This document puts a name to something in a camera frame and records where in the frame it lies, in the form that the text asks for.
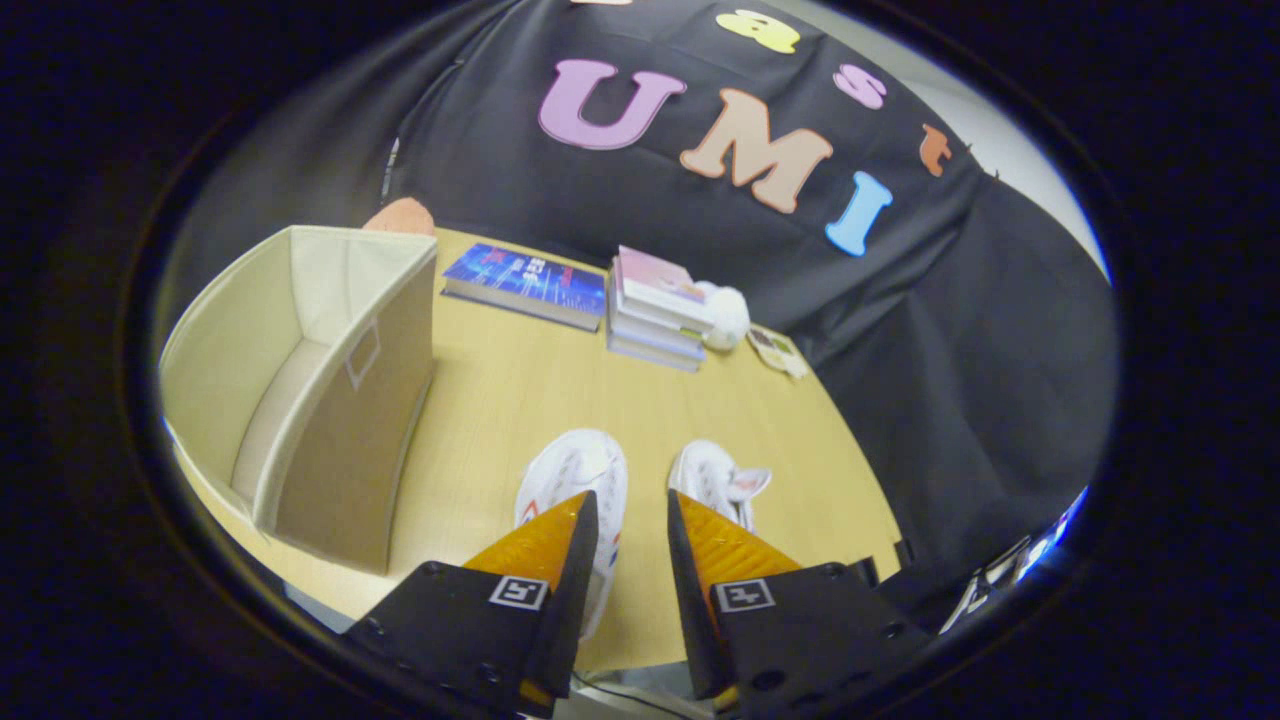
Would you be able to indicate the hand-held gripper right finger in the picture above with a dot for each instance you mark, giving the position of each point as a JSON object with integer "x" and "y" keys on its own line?
{"x": 690, "y": 600}

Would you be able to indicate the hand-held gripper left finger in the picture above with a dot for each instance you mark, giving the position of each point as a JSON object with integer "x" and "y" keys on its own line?
{"x": 570, "y": 600}

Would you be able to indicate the white shoe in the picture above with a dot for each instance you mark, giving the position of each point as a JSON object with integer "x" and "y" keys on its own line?
{"x": 570, "y": 470}
{"x": 712, "y": 475}

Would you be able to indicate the beige fabric storage box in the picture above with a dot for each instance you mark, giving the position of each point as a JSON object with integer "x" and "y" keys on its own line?
{"x": 350, "y": 450}

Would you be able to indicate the pale blue book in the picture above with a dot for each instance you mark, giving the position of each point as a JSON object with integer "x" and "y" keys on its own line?
{"x": 650, "y": 352}

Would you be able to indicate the small white palette tray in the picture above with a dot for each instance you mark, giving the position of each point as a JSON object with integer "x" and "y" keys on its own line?
{"x": 778, "y": 352}

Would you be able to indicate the white thick book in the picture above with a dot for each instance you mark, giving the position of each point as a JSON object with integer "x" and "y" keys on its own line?
{"x": 650, "y": 328}

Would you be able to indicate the white fluffy plush ball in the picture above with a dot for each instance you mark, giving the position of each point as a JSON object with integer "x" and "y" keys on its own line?
{"x": 728, "y": 315}

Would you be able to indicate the dark equipment beside table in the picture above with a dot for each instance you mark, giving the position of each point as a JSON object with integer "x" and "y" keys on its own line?
{"x": 1000, "y": 580}

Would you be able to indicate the pink cover book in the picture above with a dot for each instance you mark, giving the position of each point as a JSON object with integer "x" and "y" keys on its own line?
{"x": 655, "y": 280}

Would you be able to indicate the blue cover book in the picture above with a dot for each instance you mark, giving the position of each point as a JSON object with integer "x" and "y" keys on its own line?
{"x": 525, "y": 280}

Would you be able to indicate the orange smiley plush toy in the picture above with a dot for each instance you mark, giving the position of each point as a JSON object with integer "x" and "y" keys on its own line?
{"x": 400, "y": 217}

